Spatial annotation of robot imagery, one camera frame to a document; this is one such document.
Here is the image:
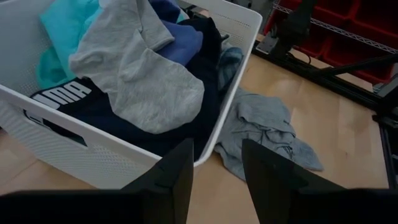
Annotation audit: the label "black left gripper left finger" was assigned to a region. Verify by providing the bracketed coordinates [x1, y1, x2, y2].
[120, 138, 195, 224]

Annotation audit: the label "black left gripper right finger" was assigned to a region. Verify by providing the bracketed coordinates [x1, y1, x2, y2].
[241, 138, 346, 224]

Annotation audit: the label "light grey sweatshirt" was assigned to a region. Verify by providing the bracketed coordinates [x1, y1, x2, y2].
[68, 0, 206, 135]

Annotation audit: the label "blue plaid shirt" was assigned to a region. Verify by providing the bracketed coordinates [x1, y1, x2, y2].
[216, 45, 244, 91]

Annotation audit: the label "blue garment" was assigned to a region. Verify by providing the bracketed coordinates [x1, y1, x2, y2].
[148, 0, 204, 67]

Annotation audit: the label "turquoise shorts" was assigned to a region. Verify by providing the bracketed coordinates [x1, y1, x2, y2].
[35, 0, 104, 90]

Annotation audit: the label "grey t-shirt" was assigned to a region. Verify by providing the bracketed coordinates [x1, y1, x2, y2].
[213, 86, 325, 182]

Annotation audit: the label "white plastic laundry bin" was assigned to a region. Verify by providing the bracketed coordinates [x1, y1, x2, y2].
[0, 0, 264, 190]

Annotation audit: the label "red storage bin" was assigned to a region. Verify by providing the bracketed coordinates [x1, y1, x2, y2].
[292, 34, 397, 85]
[312, 0, 398, 50]

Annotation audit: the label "red storage bins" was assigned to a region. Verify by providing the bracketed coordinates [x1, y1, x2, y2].
[272, 2, 398, 54]

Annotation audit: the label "black metal table frame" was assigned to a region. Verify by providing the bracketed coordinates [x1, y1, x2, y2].
[251, 40, 398, 190]

